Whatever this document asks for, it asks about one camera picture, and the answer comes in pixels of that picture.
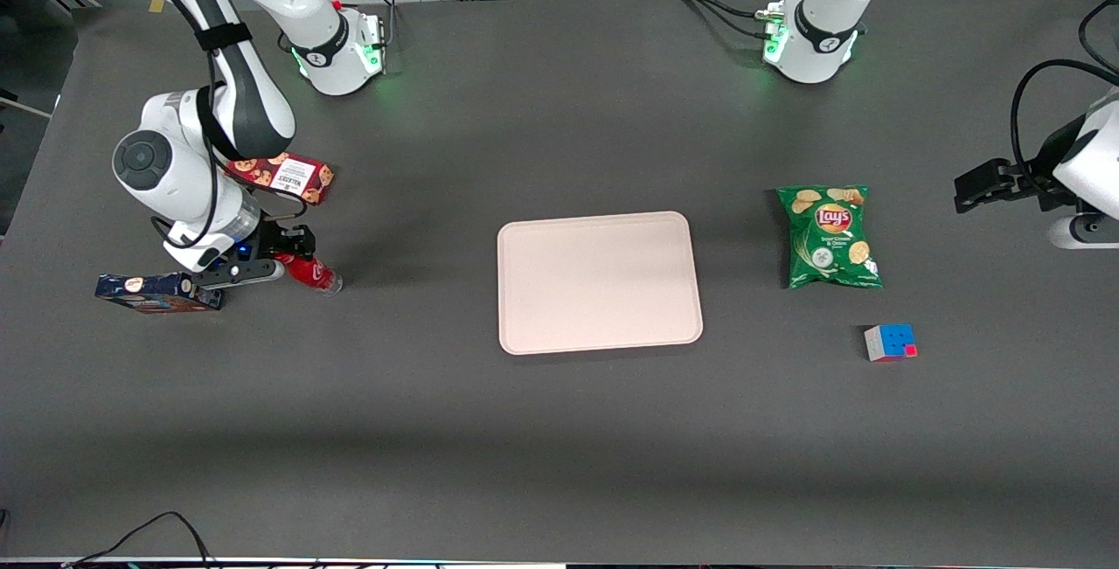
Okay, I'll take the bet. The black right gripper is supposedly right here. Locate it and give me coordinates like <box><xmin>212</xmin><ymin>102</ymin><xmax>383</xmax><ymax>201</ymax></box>
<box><xmin>234</xmin><ymin>221</ymin><xmax>316</xmax><ymax>271</ymax></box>

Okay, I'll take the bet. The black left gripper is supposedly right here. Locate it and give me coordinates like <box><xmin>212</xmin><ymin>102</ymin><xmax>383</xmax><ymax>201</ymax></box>
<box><xmin>954</xmin><ymin>158</ymin><xmax>1074</xmax><ymax>215</ymax></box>

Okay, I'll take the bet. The red coke bottle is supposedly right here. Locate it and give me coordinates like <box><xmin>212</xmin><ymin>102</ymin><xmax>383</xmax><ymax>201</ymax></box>
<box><xmin>275</xmin><ymin>253</ymin><xmax>344</xmax><ymax>296</ymax></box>

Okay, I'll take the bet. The beige plastic tray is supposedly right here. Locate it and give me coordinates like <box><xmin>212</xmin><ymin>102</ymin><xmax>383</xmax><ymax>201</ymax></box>
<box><xmin>497</xmin><ymin>211</ymin><xmax>705</xmax><ymax>356</ymax></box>

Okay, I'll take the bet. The red cookie box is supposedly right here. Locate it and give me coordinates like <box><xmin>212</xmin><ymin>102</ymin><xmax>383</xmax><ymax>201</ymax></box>
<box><xmin>226</xmin><ymin>151</ymin><xmax>336</xmax><ymax>206</ymax></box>

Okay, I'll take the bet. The green Lay's chips bag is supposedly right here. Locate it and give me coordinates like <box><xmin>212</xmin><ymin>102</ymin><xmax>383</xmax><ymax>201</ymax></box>
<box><xmin>776</xmin><ymin>184</ymin><xmax>884</xmax><ymax>291</ymax></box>

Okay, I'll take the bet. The dark blue snack box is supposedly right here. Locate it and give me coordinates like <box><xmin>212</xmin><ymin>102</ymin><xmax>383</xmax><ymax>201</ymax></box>
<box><xmin>94</xmin><ymin>271</ymin><xmax>225</xmax><ymax>315</ymax></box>

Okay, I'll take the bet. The colourful puzzle cube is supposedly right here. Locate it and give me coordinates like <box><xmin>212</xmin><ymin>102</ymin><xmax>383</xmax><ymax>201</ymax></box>
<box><xmin>864</xmin><ymin>323</ymin><xmax>919</xmax><ymax>364</ymax></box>

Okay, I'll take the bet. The black looped cable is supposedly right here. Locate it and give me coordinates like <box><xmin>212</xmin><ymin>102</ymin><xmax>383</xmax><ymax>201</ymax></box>
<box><xmin>1011</xmin><ymin>59</ymin><xmax>1119</xmax><ymax>196</ymax></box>

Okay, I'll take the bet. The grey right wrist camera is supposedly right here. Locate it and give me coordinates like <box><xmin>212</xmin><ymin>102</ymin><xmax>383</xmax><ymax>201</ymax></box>
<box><xmin>191</xmin><ymin>257</ymin><xmax>287</xmax><ymax>292</ymax></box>

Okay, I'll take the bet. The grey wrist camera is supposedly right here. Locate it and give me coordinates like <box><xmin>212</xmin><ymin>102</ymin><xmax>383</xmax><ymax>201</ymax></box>
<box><xmin>191</xmin><ymin>257</ymin><xmax>287</xmax><ymax>292</ymax></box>
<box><xmin>1047</xmin><ymin>212</ymin><xmax>1119</xmax><ymax>250</ymax></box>

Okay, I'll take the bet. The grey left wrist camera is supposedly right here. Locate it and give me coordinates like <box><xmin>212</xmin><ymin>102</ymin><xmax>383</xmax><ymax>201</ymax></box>
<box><xmin>1047</xmin><ymin>212</ymin><xmax>1119</xmax><ymax>250</ymax></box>

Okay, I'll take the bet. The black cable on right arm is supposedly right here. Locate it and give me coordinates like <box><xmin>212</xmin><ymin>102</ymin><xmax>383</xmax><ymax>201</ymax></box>
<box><xmin>112</xmin><ymin>0</ymin><xmax>230</xmax><ymax>248</ymax></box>

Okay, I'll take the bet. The black cable at table corner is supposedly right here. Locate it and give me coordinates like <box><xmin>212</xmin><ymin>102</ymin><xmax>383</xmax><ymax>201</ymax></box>
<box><xmin>1079</xmin><ymin>0</ymin><xmax>1119</xmax><ymax>79</ymax></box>

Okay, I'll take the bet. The black table edge cable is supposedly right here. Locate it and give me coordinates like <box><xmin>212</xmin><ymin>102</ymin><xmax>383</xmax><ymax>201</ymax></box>
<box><xmin>61</xmin><ymin>511</ymin><xmax>219</xmax><ymax>569</ymax></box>

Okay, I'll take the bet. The black base cable bundle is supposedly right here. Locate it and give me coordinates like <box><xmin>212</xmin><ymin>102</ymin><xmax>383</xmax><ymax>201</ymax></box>
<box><xmin>663</xmin><ymin>0</ymin><xmax>775</xmax><ymax>40</ymax></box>

